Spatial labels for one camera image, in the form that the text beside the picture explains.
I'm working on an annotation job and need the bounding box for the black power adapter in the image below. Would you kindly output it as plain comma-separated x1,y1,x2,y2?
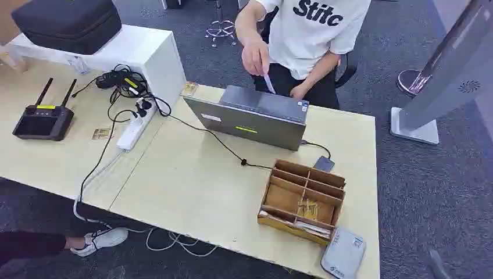
95,70,149,98

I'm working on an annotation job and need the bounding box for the black carrying case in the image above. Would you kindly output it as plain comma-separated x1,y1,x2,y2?
11,0,123,56

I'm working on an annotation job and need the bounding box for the pale card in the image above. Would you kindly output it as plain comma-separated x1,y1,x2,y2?
263,73,277,95

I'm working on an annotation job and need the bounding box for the seated person's leg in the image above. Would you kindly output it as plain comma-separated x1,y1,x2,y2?
0,230,86,267

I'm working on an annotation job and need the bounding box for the white sneaker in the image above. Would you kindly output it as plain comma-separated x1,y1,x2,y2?
70,227,130,258

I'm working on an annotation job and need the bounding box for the black reader cable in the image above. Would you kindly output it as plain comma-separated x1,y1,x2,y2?
300,139,333,159

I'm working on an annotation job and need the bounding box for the black office chair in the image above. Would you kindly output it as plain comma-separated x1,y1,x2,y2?
334,53,358,89

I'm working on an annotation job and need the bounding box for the person's hand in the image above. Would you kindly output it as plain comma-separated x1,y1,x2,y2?
241,37,270,77
290,82,311,101

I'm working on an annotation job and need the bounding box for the tan printed card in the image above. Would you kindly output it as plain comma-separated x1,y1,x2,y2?
296,199,320,221
91,127,113,141
181,81,199,98

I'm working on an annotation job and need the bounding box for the black hanging cable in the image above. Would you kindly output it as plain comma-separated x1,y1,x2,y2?
78,109,138,202

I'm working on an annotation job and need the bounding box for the white power strip cable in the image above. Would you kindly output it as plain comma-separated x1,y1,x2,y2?
73,152,221,258

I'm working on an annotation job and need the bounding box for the black laptop power cable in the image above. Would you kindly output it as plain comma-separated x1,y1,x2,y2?
153,95,275,170

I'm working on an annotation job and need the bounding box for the person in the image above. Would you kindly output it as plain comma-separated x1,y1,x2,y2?
235,0,373,111

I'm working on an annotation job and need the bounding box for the chrome round base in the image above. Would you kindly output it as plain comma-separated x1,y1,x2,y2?
396,69,431,96

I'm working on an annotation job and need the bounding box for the person's left hand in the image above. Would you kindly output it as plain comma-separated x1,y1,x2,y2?
290,82,311,101

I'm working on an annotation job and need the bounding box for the chrome chair base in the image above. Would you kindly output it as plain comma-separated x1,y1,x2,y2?
203,0,238,49

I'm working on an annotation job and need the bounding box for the black remote controller with antennas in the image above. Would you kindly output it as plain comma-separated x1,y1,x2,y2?
12,77,78,142

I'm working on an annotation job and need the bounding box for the person's right hand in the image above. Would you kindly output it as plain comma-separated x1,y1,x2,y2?
241,37,270,77

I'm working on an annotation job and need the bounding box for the wooden card box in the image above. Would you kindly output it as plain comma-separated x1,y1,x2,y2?
256,158,346,246

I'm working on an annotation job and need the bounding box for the grey chair leg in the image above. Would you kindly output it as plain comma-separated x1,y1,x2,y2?
428,249,452,279

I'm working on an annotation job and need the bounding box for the stack of cards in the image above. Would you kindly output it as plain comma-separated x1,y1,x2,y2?
259,210,332,238

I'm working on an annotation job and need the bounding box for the grey laptop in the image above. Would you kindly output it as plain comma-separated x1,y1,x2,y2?
182,85,310,152

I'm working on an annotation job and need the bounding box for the grey kiosk stand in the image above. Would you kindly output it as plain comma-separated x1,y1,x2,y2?
390,0,493,145

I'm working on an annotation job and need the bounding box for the white power strip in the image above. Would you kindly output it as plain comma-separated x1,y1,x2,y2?
116,98,158,152

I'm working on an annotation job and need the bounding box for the small grey card reader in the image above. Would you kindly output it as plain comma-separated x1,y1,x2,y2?
312,155,336,173

